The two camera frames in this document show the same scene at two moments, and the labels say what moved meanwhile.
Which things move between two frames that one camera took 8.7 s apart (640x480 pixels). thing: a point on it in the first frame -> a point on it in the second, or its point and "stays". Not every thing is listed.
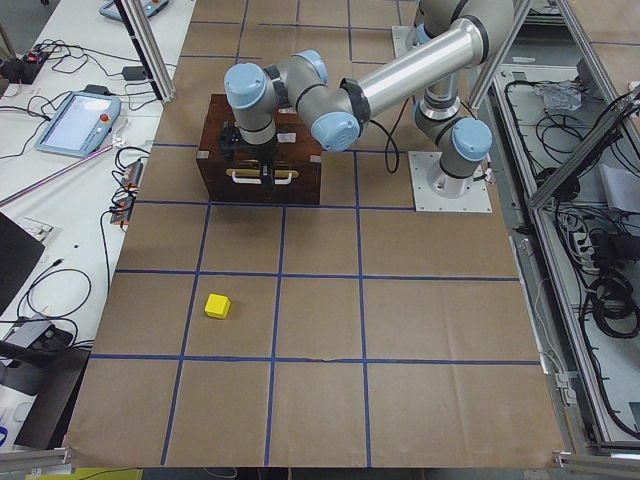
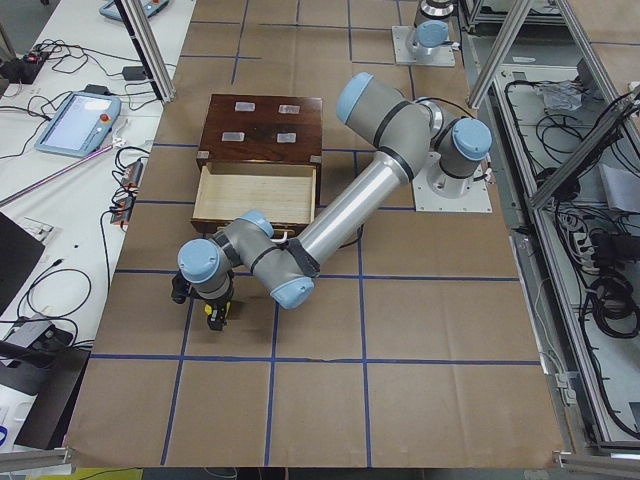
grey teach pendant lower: [110, 9] stays
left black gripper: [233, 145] -> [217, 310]
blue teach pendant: [79, 125] stays
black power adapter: [133, 73] stays
